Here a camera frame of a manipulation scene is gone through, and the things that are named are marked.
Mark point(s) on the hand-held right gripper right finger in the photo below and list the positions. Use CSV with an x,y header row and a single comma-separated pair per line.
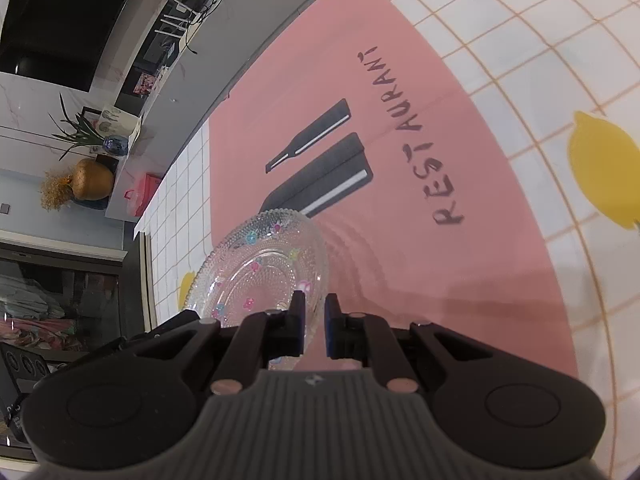
x,y
330,326

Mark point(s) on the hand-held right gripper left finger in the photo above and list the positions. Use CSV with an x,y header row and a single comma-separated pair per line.
x,y
298,321

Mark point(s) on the clear glass plate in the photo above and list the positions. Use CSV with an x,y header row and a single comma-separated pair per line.
x,y
260,255

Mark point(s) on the pink printed table mat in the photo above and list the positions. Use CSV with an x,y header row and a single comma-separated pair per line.
x,y
400,260

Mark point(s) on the pink plastic case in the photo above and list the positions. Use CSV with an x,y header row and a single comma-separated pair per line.
x,y
142,194

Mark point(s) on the dark blue vase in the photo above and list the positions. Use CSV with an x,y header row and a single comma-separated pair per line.
x,y
95,205

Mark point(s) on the dark glass cabinet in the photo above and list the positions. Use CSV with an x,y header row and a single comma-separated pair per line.
x,y
55,300

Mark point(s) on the gold round vase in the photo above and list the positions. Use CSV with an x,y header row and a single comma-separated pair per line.
x,y
94,179

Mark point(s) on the blue glass vase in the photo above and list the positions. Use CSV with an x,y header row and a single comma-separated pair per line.
x,y
116,145

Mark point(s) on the white printed card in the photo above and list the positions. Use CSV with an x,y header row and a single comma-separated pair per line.
x,y
117,122

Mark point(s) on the dried yellow flowers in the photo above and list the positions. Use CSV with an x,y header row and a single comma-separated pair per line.
x,y
56,191

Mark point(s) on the green potted plant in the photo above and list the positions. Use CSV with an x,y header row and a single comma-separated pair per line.
x,y
79,130

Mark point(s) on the black television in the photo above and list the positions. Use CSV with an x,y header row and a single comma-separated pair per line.
x,y
65,15

